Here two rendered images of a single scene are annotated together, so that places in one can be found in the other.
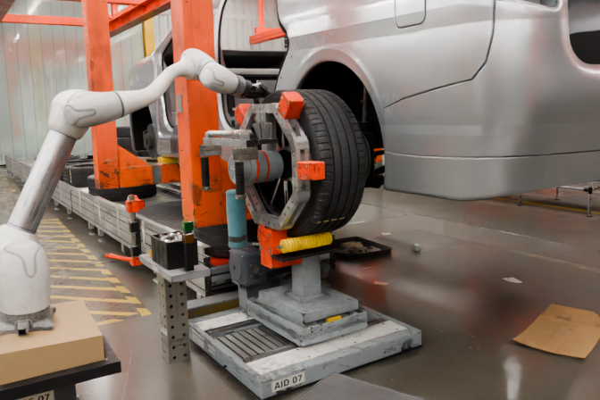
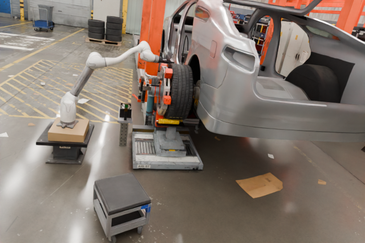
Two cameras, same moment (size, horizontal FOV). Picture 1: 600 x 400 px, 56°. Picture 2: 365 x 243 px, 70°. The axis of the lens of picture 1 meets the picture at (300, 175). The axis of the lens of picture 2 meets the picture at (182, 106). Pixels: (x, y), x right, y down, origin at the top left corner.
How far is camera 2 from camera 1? 126 cm
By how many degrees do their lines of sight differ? 22
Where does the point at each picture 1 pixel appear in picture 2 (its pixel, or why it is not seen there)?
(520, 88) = (230, 98)
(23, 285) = (65, 114)
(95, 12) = not seen: outside the picture
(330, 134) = (178, 88)
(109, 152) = not seen: hidden behind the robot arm
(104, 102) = (99, 62)
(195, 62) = (141, 48)
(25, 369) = (60, 138)
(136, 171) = not seen: hidden behind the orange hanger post
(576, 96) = (253, 107)
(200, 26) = (157, 28)
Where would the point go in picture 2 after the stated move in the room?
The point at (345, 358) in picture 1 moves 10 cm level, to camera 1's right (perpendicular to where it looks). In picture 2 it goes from (168, 165) to (175, 168)
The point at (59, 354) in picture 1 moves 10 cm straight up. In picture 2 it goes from (70, 137) to (70, 128)
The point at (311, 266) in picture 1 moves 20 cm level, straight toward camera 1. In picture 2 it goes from (171, 129) to (164, 135)
